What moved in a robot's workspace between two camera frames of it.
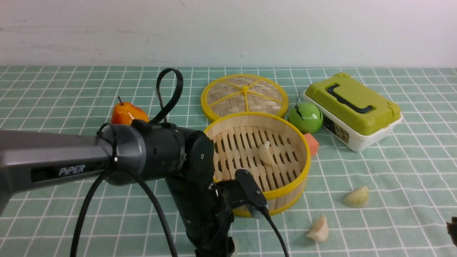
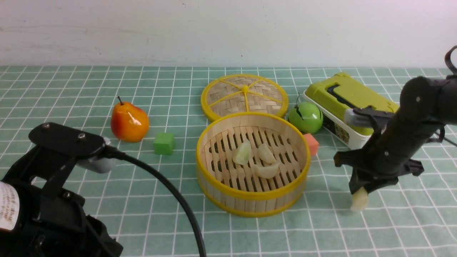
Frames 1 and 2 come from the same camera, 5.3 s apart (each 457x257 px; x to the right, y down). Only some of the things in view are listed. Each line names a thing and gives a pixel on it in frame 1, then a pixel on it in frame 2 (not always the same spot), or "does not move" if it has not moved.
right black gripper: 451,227 -> 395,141
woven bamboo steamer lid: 231,94 does not move
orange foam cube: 313,145 does not move
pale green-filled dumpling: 358,198 -> 242,155
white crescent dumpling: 319,231 -> 266,172
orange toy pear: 123,114 does not move
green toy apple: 307,116 does not move
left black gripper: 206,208 -> 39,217
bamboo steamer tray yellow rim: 275,152 does not move
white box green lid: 357,116 does not move
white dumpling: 265,155 does not move
